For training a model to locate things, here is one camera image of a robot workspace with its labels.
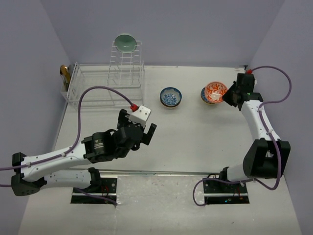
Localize dark blue patterned bowl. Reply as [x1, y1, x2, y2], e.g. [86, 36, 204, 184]
[201, 87, 207, 102]

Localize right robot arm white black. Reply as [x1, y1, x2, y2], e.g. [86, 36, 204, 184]
[218, 73, 291, 192]

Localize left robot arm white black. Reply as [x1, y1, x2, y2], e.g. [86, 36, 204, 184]
[11, 106, 157, 196]

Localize gold utensil in holder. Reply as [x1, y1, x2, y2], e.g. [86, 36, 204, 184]
[60, 65, 71, 91]

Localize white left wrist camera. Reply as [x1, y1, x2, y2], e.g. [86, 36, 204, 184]
[129, 105, 151, 127]

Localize white wire dish rack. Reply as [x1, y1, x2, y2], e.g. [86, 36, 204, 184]
[67, 41, 145, 109]

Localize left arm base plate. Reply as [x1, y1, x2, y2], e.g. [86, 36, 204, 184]
[70, 177, 117, 206]

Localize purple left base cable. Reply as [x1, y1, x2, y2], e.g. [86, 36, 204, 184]
[73, 187, 120, 206]

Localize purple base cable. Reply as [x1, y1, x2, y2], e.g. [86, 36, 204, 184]
[73, 187, 120, 206]
[193, 178, 245, 208]

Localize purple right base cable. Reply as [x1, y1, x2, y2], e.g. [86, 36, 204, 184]
[193, 178, 245, 208]

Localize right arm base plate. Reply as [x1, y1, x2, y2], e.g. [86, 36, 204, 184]
[203, 180, 250, 205]

